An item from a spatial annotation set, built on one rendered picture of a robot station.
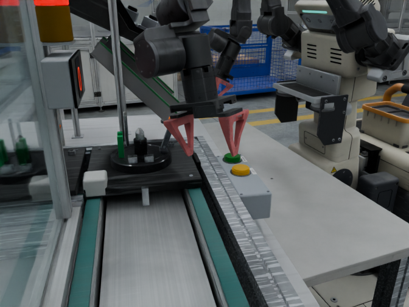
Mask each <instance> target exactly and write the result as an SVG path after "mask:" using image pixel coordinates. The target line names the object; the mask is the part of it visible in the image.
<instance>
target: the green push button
mask: <svg viewBox="0 0 409 307"><path fill-rule="evenodd" d="M224 160H225V161H227V162H229V163H236V162H239V161H240V155H239V154H237V155H236V156H234V157H232V155H231V153H227V154H225V155H224Z"/></svg>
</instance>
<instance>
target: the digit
mask: <svg viewBox="0 0 409 307"><path fill-rule="evenodd" d="M75 64H76V69H77V78H78V83H79V92H80V98H81V96H82V94H83V86H82V77H81V72H80V62H79V57H77V58H76V60H75Z"/></svg>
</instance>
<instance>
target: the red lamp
mask: <svg viewBox="0 0 409 307"><path fill-rule="evenodd" d="M34 4H35V5H68V4H69V0H34Z"/></svg>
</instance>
